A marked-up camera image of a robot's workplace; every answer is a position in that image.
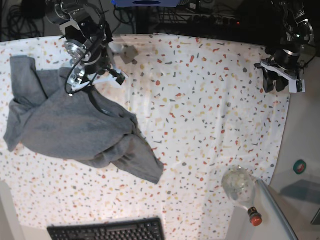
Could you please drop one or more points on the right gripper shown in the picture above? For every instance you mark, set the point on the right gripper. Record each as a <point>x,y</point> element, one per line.
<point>92,63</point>

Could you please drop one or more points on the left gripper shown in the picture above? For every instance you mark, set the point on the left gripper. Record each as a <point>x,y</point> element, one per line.
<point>283,62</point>

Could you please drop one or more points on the grey t-shirt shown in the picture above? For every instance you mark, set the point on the grey t-shirt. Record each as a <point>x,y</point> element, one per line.
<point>86,127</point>

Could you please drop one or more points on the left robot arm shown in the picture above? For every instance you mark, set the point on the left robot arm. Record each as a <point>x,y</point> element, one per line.
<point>297,29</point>

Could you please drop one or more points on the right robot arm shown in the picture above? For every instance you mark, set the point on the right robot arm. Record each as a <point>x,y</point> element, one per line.
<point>87,37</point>

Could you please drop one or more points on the blue box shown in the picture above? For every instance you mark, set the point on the blue box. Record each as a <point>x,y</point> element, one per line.
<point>147,3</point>

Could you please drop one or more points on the terrazzo pattern tablecloth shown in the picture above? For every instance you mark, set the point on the terrazzo pattern tablecloth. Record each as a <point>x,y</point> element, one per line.
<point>200,104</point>

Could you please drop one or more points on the green tape roll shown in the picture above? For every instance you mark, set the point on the green tape roll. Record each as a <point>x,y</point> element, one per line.
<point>299,167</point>

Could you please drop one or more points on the clear bottle with red cap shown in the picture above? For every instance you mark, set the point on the clear bottle with red cap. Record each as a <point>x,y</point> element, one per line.
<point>240,188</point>

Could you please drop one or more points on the grey laptop corner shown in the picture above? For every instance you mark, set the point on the grey laptop corner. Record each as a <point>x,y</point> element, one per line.
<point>316,220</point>

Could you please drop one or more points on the black computer keyboard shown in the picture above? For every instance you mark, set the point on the black computer keyboard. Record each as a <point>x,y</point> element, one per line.
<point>143,229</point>

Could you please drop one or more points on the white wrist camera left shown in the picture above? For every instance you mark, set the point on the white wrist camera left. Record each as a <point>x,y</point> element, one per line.
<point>297,86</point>

